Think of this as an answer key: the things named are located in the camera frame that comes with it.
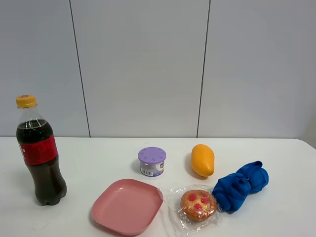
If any cola bottle yellow cap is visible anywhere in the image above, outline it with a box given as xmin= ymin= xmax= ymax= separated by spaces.
xmin=16 ymin=95 xmax=67 ymax=205

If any purple lidded small can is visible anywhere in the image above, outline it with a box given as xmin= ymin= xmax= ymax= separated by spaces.
xmin=138 ymin=147 xmax=166 ymax=177

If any yellow mango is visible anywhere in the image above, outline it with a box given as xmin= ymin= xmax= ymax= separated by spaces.
xmin=191 ymin=144 xmax=215 ymax=177

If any pink plastic plate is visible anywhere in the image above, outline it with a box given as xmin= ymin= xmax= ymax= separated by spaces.
xmin=91 ymin=179 xmax=163 ymax=236

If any wrapped fruit muffin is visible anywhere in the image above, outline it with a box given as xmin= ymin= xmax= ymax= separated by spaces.
xmin=159 ymin=185 xmax=222 ymax=237

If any crumpled blue cloth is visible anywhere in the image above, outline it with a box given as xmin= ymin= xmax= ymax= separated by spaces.
xmin=212 ymin=161 xmax=269 ymax=213

